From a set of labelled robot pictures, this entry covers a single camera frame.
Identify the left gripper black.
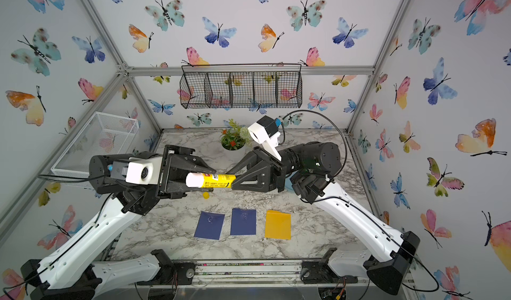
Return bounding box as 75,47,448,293
131,151,204,206

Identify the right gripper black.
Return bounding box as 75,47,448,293
234,151,317,204

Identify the yellow glue stick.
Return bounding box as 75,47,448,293
186,173,236,188

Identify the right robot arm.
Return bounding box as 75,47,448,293
229,116,421,295

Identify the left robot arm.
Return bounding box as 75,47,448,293
21,146,216,299

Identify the left navy envelope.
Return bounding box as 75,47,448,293
194,212,225,240

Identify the potted flower plant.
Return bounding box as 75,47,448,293
220,119,253,154

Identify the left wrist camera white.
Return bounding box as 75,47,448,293
108,156,162,186

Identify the black wire wall basket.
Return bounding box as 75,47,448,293
178,63,303,110

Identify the white mesh wall basket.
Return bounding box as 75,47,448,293
51,112,139,180

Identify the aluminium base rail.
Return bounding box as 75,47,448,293
94,256,367,288

